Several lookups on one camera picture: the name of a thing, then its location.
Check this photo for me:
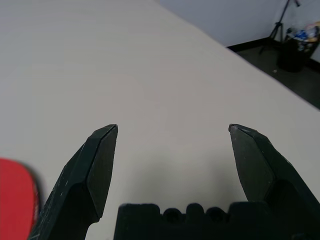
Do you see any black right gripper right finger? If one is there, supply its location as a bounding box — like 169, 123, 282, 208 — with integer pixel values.
228, 123, 320, 240

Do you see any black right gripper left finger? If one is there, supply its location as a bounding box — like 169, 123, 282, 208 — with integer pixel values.
28, 124, 119, 240

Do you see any red ping-pong paddle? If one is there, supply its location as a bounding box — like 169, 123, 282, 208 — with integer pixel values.
0, 157, 41, 240

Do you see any black full trash bin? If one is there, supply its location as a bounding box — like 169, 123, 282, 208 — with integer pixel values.
277, 21, 320, 73

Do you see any black tripod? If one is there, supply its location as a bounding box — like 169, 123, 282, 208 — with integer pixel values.
258, 0, 301, 55

